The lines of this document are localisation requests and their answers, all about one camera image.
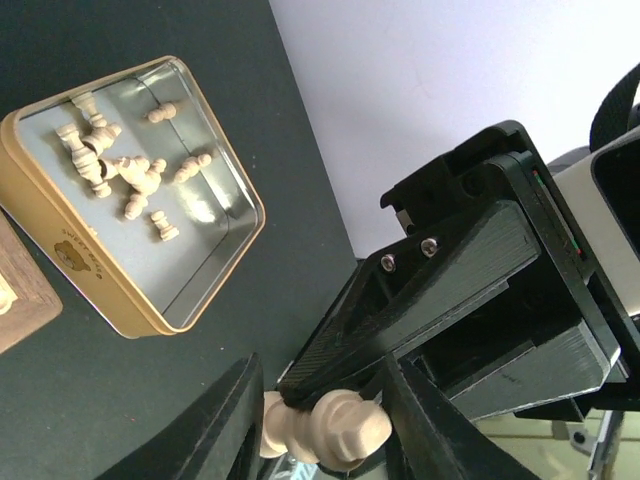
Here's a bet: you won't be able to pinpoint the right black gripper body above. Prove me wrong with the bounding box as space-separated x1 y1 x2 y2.
379 121 636 419

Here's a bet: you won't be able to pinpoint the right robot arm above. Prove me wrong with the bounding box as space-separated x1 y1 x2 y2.
279 70 639 422

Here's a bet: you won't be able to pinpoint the wooden chess board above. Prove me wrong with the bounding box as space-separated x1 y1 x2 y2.
1 213 63 353

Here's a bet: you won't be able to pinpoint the gold metal tin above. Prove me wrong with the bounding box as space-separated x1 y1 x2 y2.
1 56 266 339

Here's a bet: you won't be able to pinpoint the light knight in tin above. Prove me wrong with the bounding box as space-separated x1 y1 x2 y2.
115 157 167 196

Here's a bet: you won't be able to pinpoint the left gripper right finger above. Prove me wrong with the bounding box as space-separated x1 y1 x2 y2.
372 357 537 480

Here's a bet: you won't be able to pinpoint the light rook lying in tin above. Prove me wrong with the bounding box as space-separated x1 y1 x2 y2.
56 123 104 186

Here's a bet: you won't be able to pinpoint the light piece both grippers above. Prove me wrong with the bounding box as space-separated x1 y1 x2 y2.
259 389 393 472

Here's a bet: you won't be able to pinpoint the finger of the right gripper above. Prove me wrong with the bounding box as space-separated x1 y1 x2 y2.
279 200 540 405
391 319 620 420

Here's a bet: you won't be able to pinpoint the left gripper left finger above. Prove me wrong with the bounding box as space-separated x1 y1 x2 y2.
107 354 264 480

